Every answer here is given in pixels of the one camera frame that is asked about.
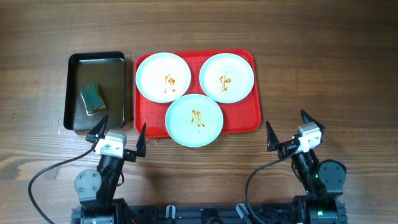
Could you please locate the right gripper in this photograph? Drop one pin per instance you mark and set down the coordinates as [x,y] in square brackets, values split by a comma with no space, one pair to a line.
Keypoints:
[286,148]

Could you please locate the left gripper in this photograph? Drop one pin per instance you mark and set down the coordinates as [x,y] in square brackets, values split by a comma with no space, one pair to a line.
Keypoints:
[94,135]

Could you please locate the green yellow sponge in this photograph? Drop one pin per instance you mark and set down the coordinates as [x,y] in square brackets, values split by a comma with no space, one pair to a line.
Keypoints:
[92,98]

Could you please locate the light blue plate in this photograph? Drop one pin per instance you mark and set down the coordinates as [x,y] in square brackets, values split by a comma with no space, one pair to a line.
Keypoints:
[226,78]
[194,120]
[163,77]

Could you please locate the light blue plate front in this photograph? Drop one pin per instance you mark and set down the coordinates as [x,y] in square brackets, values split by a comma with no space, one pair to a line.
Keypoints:
[194,120]

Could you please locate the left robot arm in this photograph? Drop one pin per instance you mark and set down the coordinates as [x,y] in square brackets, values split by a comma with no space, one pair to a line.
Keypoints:
[96,187]

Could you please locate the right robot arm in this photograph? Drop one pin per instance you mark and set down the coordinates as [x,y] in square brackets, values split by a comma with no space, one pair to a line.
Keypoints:
[322,180]

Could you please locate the red plastic tray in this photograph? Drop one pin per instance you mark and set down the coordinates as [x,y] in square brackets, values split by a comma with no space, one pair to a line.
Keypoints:
[241,117]

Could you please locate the black rectangular water tray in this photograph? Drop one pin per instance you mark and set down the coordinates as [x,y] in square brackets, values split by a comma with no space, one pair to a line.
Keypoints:
[107,70]

